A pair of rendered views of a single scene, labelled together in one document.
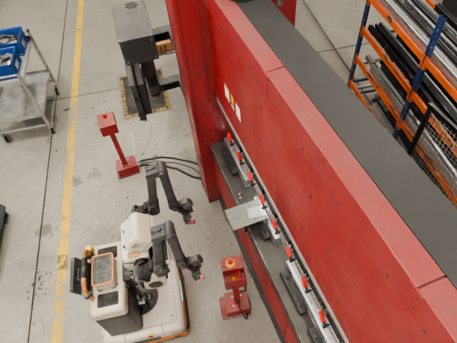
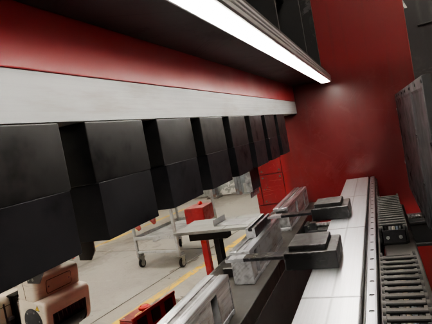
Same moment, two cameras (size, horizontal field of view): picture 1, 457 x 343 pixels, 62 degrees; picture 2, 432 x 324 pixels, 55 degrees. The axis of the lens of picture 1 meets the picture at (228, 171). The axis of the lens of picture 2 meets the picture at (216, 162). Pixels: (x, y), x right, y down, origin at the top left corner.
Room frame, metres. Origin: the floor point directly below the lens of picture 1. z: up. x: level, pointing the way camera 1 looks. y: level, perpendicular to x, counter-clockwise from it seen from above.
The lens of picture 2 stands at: (0.34, -0.97, 1.28)
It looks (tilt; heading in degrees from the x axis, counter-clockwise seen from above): 3 degrees down; 37
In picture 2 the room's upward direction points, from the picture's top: 10 degrees counter-clockwise
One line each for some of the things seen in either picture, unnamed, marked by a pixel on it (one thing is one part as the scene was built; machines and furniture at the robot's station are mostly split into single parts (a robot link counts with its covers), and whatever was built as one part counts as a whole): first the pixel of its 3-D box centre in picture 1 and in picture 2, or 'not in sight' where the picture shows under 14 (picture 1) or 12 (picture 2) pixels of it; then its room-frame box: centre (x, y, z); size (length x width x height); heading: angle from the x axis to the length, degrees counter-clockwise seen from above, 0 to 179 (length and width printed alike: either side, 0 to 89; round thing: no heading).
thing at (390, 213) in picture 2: not in sight; (390, 215); (1.41, -0.68, 1.02); 0.37 x 0.06 x 0.04; 16
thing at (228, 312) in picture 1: (234, 303); not in sight; (1.15, 0.07, 0.06); 0.25 x 0.20 x 0.12; 96
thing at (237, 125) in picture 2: (275, 207); (227, 146); (1.33, -0.28, 1.26); 0.15 x 0.09 x 0.17; 16
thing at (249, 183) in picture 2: not in sight; (252, 180); (1.50, -0.23, 1.13); 0.10 x 0.02 x 0.10; 16
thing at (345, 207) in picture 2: not in sight; (307, 209); (1.55, -0.39, 1.01); 0.26 x 0.12 x 0.05; 106
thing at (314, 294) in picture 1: (320, 291); (103, 177); (0.75, -0.44, 1.26); 0.15 x 0.09 x 0.17; 16
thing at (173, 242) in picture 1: (175, 247); not in sight; (1.04, 0.35, 1.40); 0.11 x 0.06 x 0.43; 7
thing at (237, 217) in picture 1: (245, 214); (218, 224); (1.46, -0.09, 1.00); 0.26 x 0.18 x 0.01; 106
